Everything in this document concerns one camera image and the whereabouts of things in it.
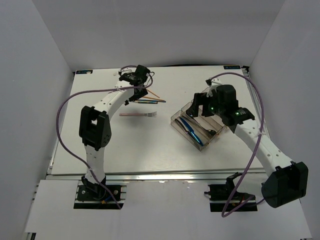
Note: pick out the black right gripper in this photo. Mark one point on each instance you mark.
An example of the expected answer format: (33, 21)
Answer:
(201, 99)

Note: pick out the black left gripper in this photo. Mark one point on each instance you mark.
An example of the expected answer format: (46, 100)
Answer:
(134, 98)

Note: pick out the dark blue chopstick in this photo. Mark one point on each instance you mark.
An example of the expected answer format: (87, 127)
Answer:
(145, 101)

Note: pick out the pink handled fork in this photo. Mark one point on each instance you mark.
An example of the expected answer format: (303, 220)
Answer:
(149, 114)

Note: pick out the blue knife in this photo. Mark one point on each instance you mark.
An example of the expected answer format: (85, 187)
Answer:
(191, 131)

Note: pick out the black knife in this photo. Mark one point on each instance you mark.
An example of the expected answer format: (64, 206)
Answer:
(181, 125)

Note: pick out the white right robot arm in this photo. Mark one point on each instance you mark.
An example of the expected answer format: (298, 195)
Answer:
(286, 180)

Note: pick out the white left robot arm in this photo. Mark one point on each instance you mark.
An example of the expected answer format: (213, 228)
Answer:
(95, 128)

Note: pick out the orange blue-tipped chopstick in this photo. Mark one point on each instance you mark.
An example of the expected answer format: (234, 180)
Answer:
(155, 99)

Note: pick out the right corner marker sticker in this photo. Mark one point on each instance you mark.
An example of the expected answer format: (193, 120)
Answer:
(231, 67)

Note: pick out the corner marker sticker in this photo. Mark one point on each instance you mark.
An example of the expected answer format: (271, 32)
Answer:
(231, 67)
(84, 72)

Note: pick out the clear compartment utensil tray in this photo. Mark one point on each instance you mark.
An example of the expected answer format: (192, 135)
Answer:
(209, 123)

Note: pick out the left corner marker sticker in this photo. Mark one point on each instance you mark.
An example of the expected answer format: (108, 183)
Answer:
(84, 72)

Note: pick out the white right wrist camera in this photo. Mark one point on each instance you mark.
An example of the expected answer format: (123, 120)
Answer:
(213, 83)

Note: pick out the aluminium table frame rail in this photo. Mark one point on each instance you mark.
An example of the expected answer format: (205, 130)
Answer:
(260, 100)

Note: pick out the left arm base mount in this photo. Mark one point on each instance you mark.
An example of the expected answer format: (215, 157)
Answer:
(92, 196)

